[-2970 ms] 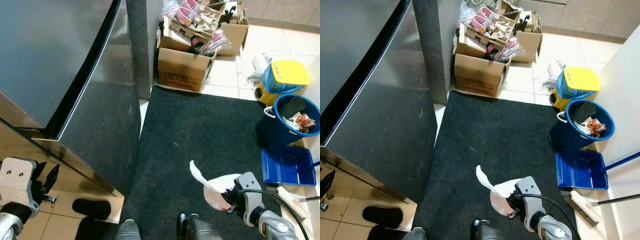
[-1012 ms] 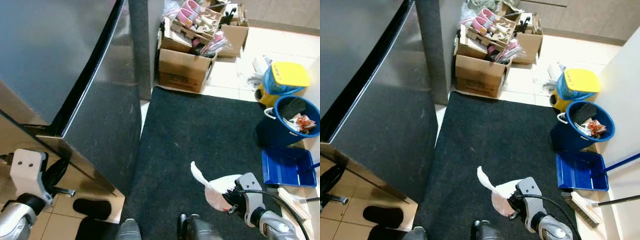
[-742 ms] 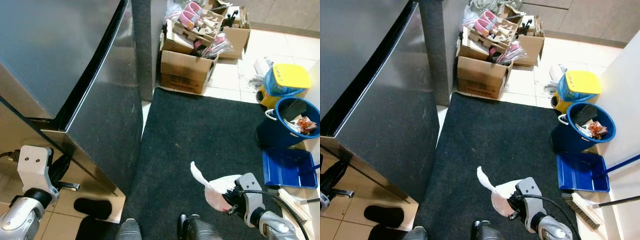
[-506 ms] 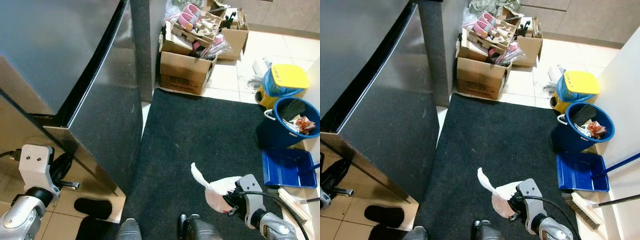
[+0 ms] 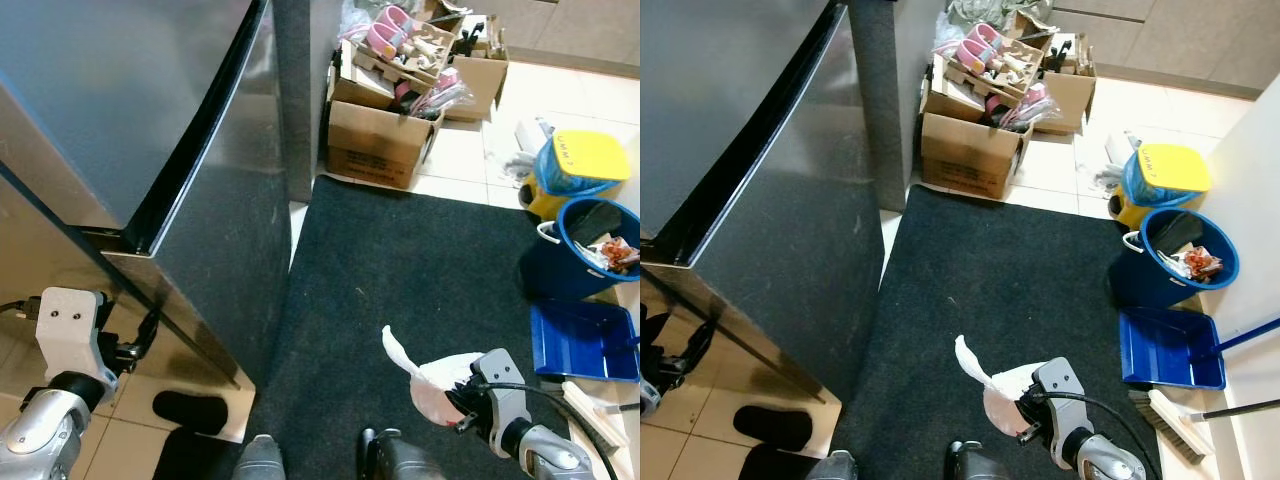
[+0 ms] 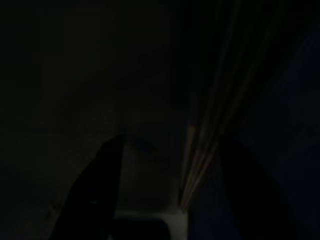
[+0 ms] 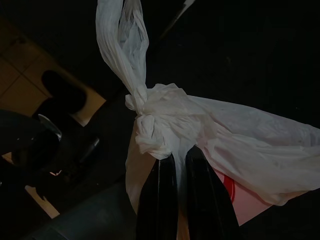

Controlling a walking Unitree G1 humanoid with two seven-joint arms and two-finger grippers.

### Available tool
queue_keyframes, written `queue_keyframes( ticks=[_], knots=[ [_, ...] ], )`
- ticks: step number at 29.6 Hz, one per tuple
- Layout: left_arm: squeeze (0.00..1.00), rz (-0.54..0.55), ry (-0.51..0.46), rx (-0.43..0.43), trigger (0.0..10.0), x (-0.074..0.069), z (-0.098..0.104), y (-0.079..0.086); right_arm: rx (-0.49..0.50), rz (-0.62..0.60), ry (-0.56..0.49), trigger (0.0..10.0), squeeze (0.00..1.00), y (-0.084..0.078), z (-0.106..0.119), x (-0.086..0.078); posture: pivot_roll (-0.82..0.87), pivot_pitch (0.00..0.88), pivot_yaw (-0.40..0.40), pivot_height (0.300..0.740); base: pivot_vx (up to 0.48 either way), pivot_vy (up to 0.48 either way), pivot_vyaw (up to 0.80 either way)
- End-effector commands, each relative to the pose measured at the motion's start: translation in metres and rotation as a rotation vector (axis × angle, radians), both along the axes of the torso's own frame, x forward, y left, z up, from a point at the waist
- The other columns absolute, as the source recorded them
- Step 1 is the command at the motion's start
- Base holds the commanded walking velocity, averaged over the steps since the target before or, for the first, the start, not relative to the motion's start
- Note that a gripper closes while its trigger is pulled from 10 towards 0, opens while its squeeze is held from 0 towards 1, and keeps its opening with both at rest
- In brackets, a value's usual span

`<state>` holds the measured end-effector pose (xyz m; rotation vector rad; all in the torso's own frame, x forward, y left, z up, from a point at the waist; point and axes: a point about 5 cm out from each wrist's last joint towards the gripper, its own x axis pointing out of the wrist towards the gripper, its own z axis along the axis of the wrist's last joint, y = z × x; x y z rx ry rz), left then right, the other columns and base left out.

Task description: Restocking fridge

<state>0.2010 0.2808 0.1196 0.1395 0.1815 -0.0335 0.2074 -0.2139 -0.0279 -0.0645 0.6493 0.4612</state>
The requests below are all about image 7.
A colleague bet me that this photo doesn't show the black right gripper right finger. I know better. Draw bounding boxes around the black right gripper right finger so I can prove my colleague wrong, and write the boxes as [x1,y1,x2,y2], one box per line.
[181,146,242,240]

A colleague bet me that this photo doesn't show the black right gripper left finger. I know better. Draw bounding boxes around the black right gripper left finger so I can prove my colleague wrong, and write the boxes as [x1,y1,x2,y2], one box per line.
[136,154,180,240]

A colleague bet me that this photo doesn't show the red white box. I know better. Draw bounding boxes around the red white box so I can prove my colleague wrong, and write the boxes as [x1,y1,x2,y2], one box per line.
[212,172,310,227]

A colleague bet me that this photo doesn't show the white plastic bag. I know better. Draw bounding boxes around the white plastic bag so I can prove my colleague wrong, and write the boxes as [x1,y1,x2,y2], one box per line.
[95,0,320,218]

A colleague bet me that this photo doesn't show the black slipper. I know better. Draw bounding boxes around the black slipper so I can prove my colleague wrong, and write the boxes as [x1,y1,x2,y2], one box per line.
[41,69,88,115]

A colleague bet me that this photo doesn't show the white floor strip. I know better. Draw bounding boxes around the white floor strip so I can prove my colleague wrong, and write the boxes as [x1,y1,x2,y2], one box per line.
[158,0,195,42]

